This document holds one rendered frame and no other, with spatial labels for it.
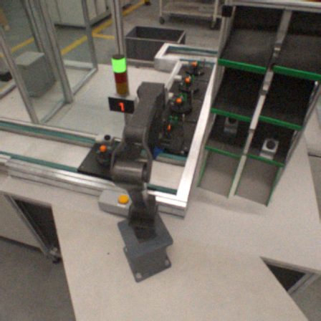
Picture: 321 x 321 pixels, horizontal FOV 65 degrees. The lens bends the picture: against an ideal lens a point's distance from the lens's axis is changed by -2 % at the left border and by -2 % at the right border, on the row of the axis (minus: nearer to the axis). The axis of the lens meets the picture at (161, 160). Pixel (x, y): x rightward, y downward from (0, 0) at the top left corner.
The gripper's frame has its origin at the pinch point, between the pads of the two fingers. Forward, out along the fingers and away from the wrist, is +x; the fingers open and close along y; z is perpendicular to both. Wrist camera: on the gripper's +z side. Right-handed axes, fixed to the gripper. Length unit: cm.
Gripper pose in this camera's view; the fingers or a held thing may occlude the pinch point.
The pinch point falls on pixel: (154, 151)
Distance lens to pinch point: 84.0
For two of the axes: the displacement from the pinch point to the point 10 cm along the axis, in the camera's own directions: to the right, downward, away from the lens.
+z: 2.7, -6.9, 6.7
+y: -9.6, -1.9, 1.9
